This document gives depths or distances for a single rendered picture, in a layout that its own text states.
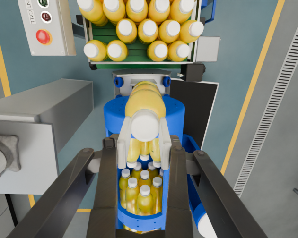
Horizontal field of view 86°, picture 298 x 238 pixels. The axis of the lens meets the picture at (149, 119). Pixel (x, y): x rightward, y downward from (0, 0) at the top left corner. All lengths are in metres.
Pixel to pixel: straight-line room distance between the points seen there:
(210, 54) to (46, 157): 0.88
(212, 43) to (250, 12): 1.15
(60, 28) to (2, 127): 0.49
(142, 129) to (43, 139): 0.64
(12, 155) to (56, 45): 0.51
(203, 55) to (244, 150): 1.76
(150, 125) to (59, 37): 0.44
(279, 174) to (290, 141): 0.54
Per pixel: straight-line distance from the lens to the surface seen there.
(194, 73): 0.68
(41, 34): 0.59
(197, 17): 0.71
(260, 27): 2.03
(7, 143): 0.87
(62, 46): 0.58
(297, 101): 2.50
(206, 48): 0.84
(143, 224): 0.72
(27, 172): 0.95
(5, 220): 2.90
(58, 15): 0.59
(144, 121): 0.20
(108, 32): 0.75
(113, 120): 0.48
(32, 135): 0.83
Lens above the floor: 1.64
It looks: 67 degrees down
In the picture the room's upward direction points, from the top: 169 degrees clockwise
